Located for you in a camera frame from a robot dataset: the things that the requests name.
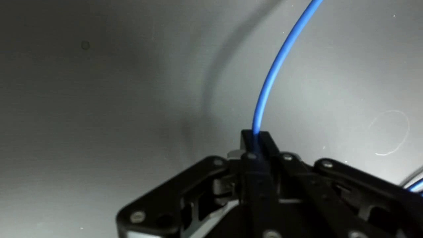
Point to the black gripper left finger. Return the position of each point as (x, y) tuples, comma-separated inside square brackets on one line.
[(181, 205)]

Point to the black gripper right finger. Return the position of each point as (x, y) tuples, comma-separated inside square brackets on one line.
[(344, 201)]

